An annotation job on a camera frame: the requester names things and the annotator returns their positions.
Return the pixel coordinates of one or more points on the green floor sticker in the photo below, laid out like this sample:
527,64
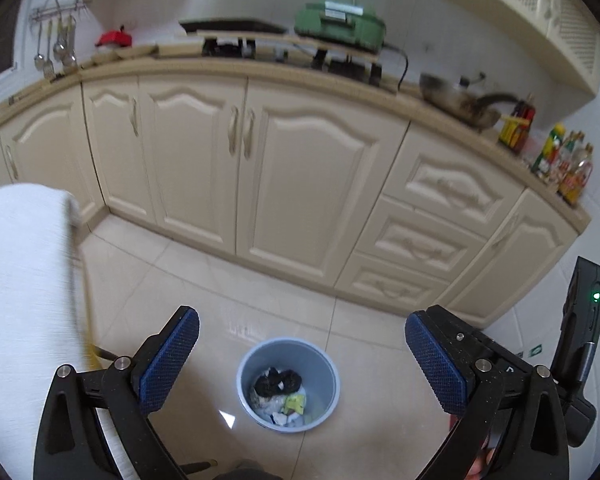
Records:
535,349

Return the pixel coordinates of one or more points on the small black plastic bag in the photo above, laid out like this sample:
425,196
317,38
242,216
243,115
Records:
290,380

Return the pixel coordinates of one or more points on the steel cooking pan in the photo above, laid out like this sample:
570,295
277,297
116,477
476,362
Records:
462,100

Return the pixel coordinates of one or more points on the green wrapper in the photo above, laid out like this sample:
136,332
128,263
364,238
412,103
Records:
296,402

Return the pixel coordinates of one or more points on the blue waste bin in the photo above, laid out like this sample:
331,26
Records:
320,360

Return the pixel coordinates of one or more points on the white paper scrap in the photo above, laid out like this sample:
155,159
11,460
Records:
227,417

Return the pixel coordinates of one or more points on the person's right hand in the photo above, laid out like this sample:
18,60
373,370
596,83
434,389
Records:
481,466

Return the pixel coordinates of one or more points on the steel ladle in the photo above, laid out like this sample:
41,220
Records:
59,49

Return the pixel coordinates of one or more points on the red and yellow container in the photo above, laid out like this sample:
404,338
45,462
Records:
515,127

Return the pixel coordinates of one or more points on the steel spatula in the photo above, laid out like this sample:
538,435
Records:
47,67

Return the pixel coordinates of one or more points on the steel utensil rack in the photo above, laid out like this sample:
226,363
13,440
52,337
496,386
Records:
55,7

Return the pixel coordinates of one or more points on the red label sauce bottle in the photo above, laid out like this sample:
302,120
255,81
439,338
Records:
570,160

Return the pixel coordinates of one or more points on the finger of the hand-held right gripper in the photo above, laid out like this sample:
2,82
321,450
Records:
472,340

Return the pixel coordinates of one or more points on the cream lattice wall cabinet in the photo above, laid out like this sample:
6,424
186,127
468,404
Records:
545,5

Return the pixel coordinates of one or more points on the white plastic bag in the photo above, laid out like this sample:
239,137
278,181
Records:
272,409

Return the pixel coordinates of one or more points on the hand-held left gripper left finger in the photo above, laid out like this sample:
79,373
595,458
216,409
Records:
172,360

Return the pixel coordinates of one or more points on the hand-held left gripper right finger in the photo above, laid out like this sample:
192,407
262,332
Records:
437,365

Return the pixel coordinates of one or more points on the green yellow label bottle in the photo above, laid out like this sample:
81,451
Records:
550,152

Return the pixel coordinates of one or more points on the amber oil bottle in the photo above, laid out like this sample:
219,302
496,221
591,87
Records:
580,177

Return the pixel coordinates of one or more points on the steel spoon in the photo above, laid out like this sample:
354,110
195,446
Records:
39,55

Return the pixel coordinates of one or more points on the beige ceramic pot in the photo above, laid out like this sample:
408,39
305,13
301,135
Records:
104,51

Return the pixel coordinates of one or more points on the cream base cabinet run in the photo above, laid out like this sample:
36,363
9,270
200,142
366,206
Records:
305,160

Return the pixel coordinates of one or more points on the steel skimmer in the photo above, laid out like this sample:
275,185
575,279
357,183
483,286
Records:
70,57

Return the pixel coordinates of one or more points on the green electric pot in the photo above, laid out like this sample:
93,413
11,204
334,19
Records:
337,22

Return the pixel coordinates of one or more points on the white towel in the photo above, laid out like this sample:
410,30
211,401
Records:
20,285

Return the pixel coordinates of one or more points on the black cooktop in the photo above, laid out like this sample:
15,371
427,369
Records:
350,67

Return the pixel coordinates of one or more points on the shallow beige bowl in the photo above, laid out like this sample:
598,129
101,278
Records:
132,52

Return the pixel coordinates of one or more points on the black grill pan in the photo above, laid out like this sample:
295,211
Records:
230,25

